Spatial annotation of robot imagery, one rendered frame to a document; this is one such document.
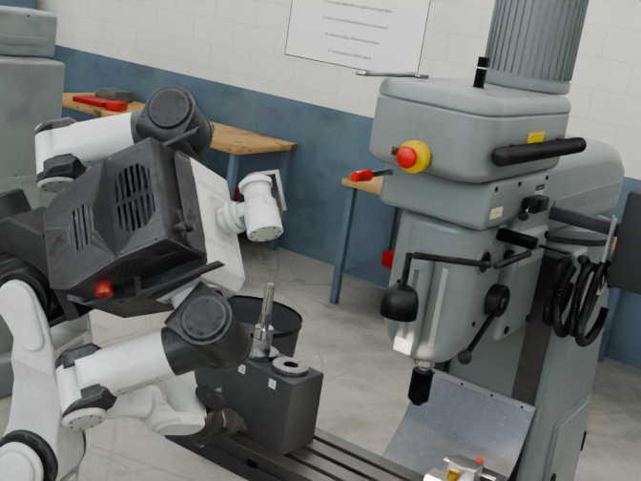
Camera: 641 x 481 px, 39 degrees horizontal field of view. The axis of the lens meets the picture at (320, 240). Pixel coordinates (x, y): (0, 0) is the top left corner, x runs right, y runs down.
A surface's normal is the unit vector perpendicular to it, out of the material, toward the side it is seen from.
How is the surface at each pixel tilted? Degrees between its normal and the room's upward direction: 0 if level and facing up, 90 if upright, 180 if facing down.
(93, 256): 75
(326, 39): 90
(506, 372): 90
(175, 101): 61
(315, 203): 90
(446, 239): 90
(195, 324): 51
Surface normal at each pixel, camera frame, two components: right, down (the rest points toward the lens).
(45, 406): -0.27, 0.22
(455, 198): -0.55, 0.14
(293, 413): 0.77, 0.28
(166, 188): 0.88, -0.34
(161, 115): -0.14, -0.26
